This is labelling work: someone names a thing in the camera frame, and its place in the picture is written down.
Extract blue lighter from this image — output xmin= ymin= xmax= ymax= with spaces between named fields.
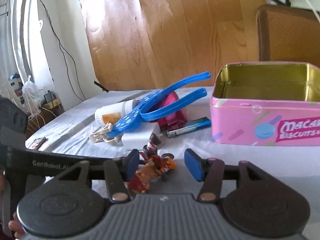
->
xmin=165 ymin=117 xmax=211 ymax=138

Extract wooden headboard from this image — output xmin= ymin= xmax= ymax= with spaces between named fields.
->
xmin=81 ymin=0 xmax=266 ymax=90

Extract magenta pink box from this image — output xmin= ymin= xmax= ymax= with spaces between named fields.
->
xmin=150 ymin=90 xmax=188 ymax=128

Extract brown chair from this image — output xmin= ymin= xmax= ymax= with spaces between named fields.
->
xmin=256 ymin=4 xmax=319 ymax=66

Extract blue polka dot bow headband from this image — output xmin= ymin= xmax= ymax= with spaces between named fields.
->
xmin=107 ymin=72 xmax=211 ymax=137

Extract white pill bottle orange label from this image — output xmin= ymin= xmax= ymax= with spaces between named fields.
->
xmin=94 ymin=99 xmax=138 ymax=126

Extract red brown figurine keychain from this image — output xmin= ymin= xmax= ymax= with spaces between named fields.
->
xmin=126 ymin=133 xmax=177 ymax=194

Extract pink macaron biscuit tin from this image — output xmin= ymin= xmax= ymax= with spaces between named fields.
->
xmin=210 ymin=61 xmax=319 ymax=146

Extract dark wall cable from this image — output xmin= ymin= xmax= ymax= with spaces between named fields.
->
xmin=36 ymin=0 xmax=86 ymax=102

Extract person's left hand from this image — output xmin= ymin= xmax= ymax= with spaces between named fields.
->
xmin=0 ymin=169 xmax=26 ymax=239

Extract white power adapter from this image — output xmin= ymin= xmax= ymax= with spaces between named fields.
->
xmin=121 ymin=122 xmax=161 ymax=150

